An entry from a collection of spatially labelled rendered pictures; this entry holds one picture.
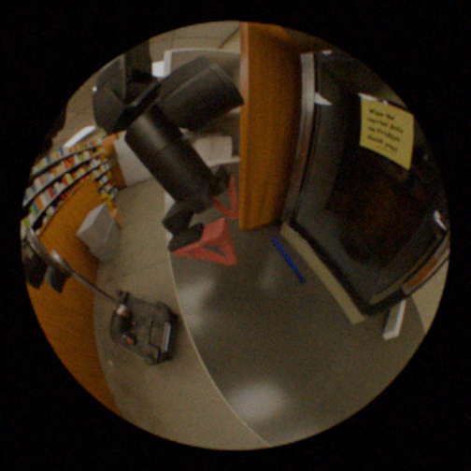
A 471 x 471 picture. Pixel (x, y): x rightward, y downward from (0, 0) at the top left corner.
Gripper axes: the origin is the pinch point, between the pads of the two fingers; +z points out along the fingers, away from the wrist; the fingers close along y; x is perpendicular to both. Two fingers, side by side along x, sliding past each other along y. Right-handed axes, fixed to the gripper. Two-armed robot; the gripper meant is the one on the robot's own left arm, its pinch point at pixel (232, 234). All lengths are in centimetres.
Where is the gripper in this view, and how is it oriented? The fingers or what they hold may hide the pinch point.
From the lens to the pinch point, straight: 20.2
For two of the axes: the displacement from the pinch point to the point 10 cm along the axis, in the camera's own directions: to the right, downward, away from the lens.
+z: 4.9, 6.2, 6.1
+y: 0.4, -7.2, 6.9
